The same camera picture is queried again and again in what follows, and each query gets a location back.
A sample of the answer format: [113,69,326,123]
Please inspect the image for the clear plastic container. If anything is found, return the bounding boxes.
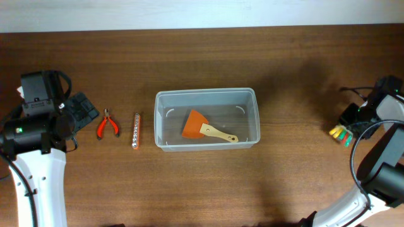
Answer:
[154,88,261,152]

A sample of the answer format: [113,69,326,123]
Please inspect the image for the orange socket bit rail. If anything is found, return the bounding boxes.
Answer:
[131,113,141,149]

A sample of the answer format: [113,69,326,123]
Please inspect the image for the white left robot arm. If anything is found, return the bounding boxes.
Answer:
[1,92,99,226]

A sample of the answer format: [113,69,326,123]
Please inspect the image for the orange handled pliers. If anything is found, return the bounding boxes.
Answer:
[96,108,121,141]

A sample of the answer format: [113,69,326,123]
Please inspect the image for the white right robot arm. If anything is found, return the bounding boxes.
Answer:
[299,91,403,227]

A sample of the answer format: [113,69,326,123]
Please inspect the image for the orange scraper wooden handle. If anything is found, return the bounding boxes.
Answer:
[182,110,239,143]

